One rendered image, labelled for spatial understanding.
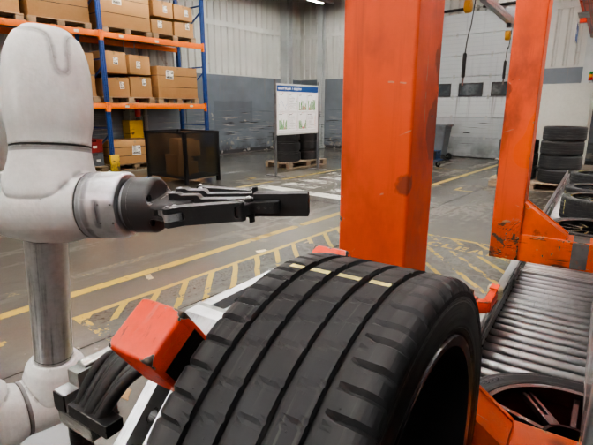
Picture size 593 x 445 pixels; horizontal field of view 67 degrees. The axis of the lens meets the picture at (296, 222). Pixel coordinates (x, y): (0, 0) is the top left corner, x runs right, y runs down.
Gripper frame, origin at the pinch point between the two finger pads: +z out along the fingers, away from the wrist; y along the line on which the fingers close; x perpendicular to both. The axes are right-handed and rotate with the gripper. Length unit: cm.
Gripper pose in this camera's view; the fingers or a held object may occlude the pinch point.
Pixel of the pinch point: (281, 203)
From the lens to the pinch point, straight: 57.8
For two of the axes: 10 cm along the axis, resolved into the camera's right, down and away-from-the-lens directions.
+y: -1.5, 3.2, -9.4
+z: 9.9, 0.0, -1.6
